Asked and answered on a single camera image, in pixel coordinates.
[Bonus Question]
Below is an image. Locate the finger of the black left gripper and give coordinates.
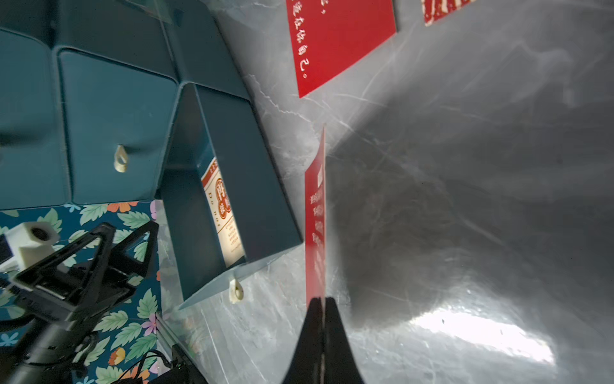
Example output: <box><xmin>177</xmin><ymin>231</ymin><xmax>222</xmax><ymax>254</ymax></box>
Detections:
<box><xmin>14</xmin><ymin>222</ymin><xmax>116</xmax><ymax>293</ymax></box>
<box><xmin>103</xmin><ymin>221</ymin><xmax>159</xmax><ymax>286</ymax></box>

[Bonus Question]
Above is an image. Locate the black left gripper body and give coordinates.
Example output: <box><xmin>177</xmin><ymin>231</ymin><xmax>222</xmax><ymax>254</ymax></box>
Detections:
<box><xmin>11</xmin><ymin>263</ymin><xmax>137</xmax><ymax>326</ymax></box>

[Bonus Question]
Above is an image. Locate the teal drawer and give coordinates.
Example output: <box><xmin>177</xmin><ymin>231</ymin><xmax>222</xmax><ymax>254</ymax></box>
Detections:
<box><xmin>1</xmin><ymin>30</ymin><xmax>69</xmax><ymax>210</ymax></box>
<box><xmin>59</xmin><ymin>51</ymin><xmax>177</xmax><ymax>205</ymax></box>
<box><xmin>159</xmin><ymin>84</ymin><xmax>302</xmax><ymax>308</ymax></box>

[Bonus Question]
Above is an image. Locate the teal bottom drawer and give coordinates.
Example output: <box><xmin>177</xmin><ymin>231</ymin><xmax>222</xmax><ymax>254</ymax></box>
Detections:
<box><xmin>159</xmin><ymin>84</ymin><xmax>302</xmax><ymax>308</ymax></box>

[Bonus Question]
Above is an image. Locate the red postcard white text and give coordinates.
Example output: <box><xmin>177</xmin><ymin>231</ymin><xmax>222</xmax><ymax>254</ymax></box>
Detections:
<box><xmin>286</xmin><ymin>0</ymin><xmax>397</xmax><ymax>98</ymax></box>

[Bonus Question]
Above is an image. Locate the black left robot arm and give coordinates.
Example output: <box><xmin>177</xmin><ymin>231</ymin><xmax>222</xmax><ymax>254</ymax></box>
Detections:
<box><xmin>1</xmin><ymin>221</ymin><xmax>158</xmax><ymax>383</ymax></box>

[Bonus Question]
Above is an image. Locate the cream postcard red emblem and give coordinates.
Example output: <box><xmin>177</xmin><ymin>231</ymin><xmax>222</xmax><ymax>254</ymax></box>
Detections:
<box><xmin>201</xmin><ymin>157</ymin><xmax>246</xmax><ymax>268</ymax></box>

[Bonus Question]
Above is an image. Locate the cream postcard red text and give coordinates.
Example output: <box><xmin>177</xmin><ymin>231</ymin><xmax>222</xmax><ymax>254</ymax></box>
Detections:
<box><xmin>421</xmin><ymin>0</ymin><xmax>475</xmax><ymax>27</ymax></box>

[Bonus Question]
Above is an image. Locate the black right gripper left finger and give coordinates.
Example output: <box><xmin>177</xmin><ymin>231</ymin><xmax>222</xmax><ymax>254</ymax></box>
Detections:
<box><xmin>282</xmin><ymin>298</ymin><xmax>324</xmax><ymax>384</ymax></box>

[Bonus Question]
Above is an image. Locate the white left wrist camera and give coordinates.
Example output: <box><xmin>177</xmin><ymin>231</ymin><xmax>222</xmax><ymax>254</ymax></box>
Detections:
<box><xmin>1</xmin><ymin>222</ymin><xmax>59</xmax><ymax>273</ymax></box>

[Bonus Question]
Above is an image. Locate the teal top drawer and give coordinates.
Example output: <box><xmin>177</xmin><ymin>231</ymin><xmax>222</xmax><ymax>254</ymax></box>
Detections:
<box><xmin>1</xmin><ymin>30</ymin><xmax>69</xmax><ymax>210</ymax></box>

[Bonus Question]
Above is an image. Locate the teal drawer cabinet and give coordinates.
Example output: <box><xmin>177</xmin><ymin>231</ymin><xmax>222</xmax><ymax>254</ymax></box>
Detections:
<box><xmin>1</xmin><ymin>1</ymin><xmax>178</xmax><ymax>210</ymax></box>

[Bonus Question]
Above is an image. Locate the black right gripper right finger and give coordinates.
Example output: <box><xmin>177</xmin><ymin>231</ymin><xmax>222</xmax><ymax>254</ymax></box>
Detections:
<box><xmin>324</xmin><ymin>297</ymin><xmax>364</xmax><ymax>384</ymax></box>

